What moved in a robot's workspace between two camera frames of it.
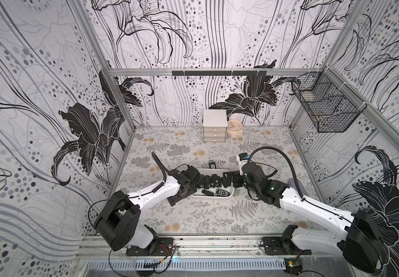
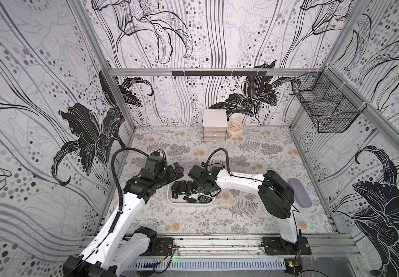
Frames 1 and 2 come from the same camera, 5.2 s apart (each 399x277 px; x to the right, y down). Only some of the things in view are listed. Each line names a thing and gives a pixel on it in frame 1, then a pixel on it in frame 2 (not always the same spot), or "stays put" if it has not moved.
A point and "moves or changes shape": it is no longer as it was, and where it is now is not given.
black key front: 207,182 moves or changes shape
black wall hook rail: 218,73 stays put
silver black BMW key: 222,193 to 203,199
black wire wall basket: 331,104 stays put
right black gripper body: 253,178 to 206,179
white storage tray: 209,171 moves or changes shape
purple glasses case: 292,183 stays put
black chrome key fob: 207,193 moves or changes shape
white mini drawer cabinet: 215,124 stays put
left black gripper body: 189,190 to 161,179
